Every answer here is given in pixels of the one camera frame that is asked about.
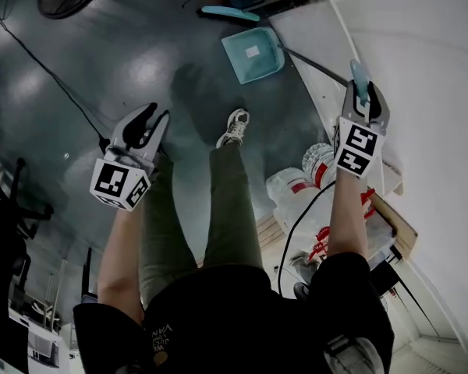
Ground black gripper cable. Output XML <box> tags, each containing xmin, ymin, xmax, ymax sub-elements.
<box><xmin>276</xmin><ymin>179</ymin><xmax>337</xmax><ymax>298</ymax></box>

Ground wooden board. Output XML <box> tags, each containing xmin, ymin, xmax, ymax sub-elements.
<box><xmin>368</xmin><ymin>192</ymin><xmax>420</xmax><ymax>261</ymax></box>

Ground person's leg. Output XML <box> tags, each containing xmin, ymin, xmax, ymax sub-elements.
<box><xmin>201</xmin><ymin>142</ymin><xmax>265</xmax><ymax>271</ymax></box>
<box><xmin>138</xmin><ymin>152</ymin><xmax>199</xmax><ymax>308</ymax></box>

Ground shrink-wrapped water bottle pack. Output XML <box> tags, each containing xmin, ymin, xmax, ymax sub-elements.
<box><xmin>264</xmin><ymin>142</ymin><xmax>397</xmax><ymax>265</ymax></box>

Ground beige lace-up sneaker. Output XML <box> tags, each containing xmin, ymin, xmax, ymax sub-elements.
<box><xmin>215</xmin><ymin>108</ymin><xmax>251</xmax><ymax>150</ymax></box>

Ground white desk with equipment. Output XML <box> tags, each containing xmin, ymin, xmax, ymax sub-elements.
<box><xmin>7</xmin><ymin>259</ymin><xmax>64</xmax><ymax>370</ymax></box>

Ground person's right leg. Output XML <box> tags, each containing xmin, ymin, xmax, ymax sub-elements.
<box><xmin>201</xmin><ymin>142</ymin><xmax>265</xmax><ymax>271</ymax></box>

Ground grey waist pouch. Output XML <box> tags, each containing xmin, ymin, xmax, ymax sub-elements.
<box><xmin>322</xmin><ymin>335</ymin><xmax>388</xmax><ymax>374</ymax></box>

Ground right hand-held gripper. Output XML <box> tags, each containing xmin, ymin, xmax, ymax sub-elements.
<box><xmin>331</xmin><ymin>79</ymin><xmax>391</xmax><ymax>179</ymax></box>

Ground teal long-handled dustpan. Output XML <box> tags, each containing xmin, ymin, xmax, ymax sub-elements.
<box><xmin>221</xmin><ymin>26</ymin><xmax>372</xmax><ymax>108</ymax></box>

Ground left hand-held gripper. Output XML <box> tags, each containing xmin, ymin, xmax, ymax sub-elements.
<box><xmin>89</xmin><ymin>102</ymin><xmax>172</xmax><ymax>213</ymax></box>

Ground black office chair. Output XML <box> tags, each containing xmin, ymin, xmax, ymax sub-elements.
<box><xmin>0</xmin><ymin>157</ymin><xmax>55</xmax><ymax>299</ymax></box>

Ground black floor power cable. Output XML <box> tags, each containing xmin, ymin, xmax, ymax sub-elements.
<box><xmin>0</xmin><ymin>0</ymin><xmax>111</xmax><ymax>147</ymax></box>

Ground person's left forearm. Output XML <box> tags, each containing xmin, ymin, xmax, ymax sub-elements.
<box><xmin>96</xmin><ymin>204</ymin><xmax>146</xmax><ymax>323</ymax></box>

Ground person's left leg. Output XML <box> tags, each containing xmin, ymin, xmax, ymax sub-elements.
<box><xmin>138</xmin><ymin>152</ymin><xmax>199</xmax><ymax>308</ymax></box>

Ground person's black t-shirt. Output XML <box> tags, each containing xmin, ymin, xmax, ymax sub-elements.
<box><xmin>73</xmin><ymin>250</ymin><xmax>395</xmax><ymax>374</ymax></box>

